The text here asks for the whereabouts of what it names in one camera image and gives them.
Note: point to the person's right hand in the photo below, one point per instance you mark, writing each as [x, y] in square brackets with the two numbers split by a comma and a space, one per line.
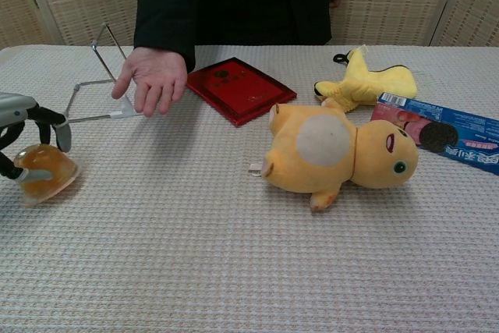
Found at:
[156, 75]

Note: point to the robot left five-finger hand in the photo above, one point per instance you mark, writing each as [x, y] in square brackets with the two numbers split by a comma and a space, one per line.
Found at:
[15, 108]

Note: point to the amber jelly cup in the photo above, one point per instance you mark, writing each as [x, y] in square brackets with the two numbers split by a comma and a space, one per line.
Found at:
[44, 159]

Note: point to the person's right forearm black sleeve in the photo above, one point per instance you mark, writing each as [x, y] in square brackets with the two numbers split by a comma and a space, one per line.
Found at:
[167, 17]

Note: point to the person's black coat torso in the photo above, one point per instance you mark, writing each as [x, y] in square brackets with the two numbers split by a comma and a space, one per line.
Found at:
[253, 1]

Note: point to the red booklet with gold print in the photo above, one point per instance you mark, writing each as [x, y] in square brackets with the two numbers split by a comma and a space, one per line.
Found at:
[241, 89]

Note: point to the yellow cloth with black trim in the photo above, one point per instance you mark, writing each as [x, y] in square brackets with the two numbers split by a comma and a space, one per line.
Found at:
[370, 83]

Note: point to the yellow plush toy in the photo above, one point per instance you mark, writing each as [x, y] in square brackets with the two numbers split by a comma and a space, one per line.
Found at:
[319, 149]

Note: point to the white woven tablecloth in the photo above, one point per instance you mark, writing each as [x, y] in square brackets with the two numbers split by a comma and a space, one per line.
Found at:
[195, 251]

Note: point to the blue cookie box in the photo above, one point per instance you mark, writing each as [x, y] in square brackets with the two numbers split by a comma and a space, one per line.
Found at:
[460, 134]

